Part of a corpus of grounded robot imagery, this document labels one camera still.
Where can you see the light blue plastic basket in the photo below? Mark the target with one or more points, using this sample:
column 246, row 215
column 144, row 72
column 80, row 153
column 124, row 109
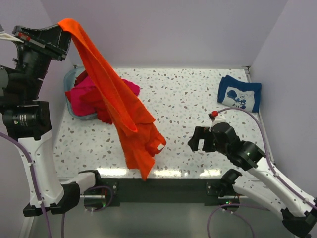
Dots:
column 69, row 81

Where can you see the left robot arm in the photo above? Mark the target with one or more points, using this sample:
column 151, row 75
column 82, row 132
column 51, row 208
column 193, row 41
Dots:
column 27, row 119

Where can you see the dark red t-shirt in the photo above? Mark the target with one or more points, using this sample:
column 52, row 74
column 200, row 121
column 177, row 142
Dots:
column 81, row 78

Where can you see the orange t-shirt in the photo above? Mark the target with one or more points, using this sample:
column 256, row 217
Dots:
column 140, row 139

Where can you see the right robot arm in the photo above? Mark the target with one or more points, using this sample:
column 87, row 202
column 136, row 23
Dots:
column 296, row 209

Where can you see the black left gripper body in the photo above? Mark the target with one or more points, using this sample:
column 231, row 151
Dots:
column 39, row 43

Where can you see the pink t-shirt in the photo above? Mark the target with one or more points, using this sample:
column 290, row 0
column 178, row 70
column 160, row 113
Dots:
column 106, row 88

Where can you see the folded blue printed t-shirt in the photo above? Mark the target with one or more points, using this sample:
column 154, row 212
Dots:
column 242, row 95

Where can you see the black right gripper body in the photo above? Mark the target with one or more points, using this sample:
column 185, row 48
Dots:
column 210, row 144

